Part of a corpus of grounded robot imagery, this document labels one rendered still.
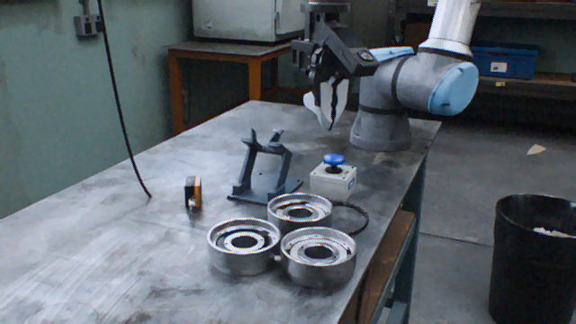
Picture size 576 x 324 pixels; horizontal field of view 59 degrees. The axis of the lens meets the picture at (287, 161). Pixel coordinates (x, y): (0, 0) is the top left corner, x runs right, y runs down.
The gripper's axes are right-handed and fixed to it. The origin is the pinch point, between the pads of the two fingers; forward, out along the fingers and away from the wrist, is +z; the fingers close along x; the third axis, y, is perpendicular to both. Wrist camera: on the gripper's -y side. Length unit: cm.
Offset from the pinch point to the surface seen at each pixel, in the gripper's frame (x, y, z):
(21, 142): 26, 173, 46
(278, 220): 15.6, -6.6, 11.3
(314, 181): 0.9, 2.9, 11.4
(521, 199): -116, 24, 53
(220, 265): 27.7, -10.2, 13.0
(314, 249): 15.1, -14.9, 12.6
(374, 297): -12.8, -1.7, 39.6
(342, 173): -3.9, 0.7, 10.1
